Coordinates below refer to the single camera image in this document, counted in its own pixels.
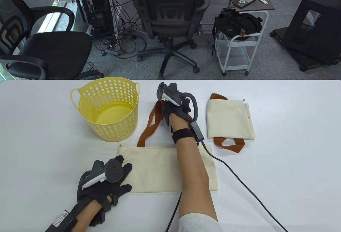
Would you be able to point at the person's left hand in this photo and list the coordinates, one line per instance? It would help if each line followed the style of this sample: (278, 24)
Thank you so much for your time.
(106, 189)

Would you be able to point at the person's right hand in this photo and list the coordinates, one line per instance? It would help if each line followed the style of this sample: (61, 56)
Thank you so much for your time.
(177, 110)

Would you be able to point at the plain cream canvas bag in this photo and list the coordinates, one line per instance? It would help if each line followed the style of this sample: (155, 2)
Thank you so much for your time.
(154, 168)

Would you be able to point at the flower print cream canvas bag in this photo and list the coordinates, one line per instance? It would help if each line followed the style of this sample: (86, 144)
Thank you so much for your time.
(229, 120)

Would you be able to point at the person's left forearm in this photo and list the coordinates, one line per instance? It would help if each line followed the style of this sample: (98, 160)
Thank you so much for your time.
(86, 216)

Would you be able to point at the person's right forearm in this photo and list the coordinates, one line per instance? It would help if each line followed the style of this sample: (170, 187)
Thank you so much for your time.
(191, 173)

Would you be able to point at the grey white left controller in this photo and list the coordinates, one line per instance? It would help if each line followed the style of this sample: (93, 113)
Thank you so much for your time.
(113, 172)

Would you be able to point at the grey white controller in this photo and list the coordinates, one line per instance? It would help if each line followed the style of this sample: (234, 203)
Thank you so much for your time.
(170, 93)
(113, 172)

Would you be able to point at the grey white right controller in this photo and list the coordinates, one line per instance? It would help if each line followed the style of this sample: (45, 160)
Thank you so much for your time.
(170, 93)

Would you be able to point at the yellow perforated plastic basket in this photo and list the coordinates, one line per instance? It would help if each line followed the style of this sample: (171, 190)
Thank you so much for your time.
(106, 112)

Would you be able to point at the white rolling cart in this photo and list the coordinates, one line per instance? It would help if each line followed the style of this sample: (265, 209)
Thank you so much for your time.
(234, 56)

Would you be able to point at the grey power strip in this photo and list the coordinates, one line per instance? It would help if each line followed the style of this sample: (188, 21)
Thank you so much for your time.
(112, 52)

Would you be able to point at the black mesh office chair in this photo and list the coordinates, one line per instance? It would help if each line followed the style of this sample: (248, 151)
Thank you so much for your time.
(170, 16)

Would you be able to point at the white shirt sleeve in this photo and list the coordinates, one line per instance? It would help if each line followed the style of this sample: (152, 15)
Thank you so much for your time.
(198, 224)

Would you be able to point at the black backpack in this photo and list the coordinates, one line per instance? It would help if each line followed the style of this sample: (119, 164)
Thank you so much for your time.
(234, 24)

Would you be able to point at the black square coaster pad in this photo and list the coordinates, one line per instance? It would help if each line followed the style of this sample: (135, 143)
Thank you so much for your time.
(245, 0)

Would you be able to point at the black computer tower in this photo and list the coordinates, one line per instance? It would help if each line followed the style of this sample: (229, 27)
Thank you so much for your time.
(94, 5)

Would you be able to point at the black armrest office chair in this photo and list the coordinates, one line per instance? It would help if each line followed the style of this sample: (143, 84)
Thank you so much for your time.
(53, 51)

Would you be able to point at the black wheeled cabinet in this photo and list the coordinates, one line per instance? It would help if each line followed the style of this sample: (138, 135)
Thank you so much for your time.
(311, 29)

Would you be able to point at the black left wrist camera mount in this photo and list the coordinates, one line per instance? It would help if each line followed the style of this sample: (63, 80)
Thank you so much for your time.
(98, 217)

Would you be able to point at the silver metal frame post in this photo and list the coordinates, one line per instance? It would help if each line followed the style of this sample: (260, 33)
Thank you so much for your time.
(111, 8)

